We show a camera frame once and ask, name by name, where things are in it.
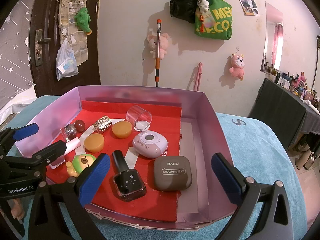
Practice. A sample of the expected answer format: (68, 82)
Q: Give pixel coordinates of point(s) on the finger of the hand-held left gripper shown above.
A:
(25, 131)
(53, 150)

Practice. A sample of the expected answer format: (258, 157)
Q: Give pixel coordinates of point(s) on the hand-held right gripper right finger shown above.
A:
(225, 177)

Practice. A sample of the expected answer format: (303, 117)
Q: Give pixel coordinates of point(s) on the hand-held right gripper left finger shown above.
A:
(96, 177)

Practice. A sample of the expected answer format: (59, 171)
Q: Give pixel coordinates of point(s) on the purple nail polish bottle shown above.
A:
(73, 144)

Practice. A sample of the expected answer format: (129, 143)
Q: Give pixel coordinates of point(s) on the yellow green toy figure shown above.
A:
(81, 162)

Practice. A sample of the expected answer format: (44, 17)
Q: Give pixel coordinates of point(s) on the glitter bottle with dark red cap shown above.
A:
(70, 130)

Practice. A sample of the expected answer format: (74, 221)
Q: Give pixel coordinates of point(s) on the black nail polish bottle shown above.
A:
(128, 183)

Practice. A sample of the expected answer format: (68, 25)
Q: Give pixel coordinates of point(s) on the amber dome block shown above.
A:
(93, 143)
(121, 130)

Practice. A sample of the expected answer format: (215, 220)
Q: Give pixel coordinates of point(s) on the purple cardboard box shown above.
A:
(207, 130)

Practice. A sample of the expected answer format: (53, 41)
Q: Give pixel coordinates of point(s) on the brown eyeshadow case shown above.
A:
(172, 175)

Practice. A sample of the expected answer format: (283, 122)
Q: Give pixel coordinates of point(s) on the silver studded cylinder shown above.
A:
(103, 124)

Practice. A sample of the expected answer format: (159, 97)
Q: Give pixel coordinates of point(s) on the pink oval compact case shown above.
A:
(150, 146)

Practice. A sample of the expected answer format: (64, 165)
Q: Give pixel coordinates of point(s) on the clear glass cup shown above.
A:
(138, 116)

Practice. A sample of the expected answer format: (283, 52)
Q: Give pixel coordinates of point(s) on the person's left hand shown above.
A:
(18, 208)

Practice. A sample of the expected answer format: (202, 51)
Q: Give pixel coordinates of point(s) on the dark brown door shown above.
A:
(47, 80)

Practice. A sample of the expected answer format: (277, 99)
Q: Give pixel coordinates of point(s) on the red printed paper liner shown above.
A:
(160, 205)

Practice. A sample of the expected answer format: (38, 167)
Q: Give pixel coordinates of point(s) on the clear plastic bag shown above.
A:
(65, 65)

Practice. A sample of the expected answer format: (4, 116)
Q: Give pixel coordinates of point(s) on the table with dark cloth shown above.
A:
(275, 105)

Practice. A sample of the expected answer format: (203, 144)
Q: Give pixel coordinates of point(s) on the pink bear plush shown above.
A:
(237, 67)

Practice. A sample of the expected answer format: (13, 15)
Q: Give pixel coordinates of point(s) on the cluttered dark side table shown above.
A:
(300, 82)

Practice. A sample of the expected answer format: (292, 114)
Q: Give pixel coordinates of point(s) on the hanging pocket organizer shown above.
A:
(67, 12)

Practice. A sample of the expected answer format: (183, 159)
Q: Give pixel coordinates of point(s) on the green crocodile plush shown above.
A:
(82, 18)

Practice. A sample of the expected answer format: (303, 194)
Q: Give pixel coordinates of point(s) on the green tote bag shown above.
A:
(217, 22)

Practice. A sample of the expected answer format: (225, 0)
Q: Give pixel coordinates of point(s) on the red hanging charm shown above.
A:
(202, 22)

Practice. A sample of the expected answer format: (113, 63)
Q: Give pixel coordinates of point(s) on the panda plush charm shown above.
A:
(203, 4)

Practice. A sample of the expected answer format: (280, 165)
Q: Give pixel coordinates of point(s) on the black backpack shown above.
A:
(183, 3)

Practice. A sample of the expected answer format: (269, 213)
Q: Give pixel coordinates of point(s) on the wall mirror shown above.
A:
(272, 42)

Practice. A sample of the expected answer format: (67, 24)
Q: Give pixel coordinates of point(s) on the wall photo poster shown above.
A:
(247, 3)

